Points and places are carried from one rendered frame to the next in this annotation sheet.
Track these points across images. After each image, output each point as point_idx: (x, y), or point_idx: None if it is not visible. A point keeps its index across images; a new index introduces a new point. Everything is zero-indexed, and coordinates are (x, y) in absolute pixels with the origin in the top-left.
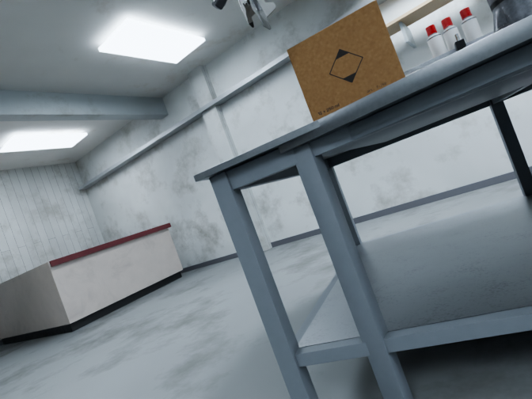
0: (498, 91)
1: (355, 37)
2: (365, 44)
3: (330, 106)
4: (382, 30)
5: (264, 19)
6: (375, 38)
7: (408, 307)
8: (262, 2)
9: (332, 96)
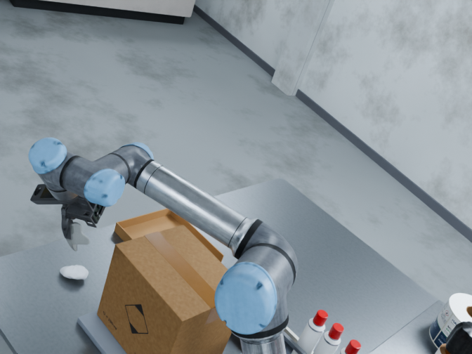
0: None
1: (153, 316)
2: (154, 330)
3: (112, 321)
4: (169, 343)
5: (69, 245)
6: (162, 338)
7: None
8: (77, 231)
9: (116, 317)
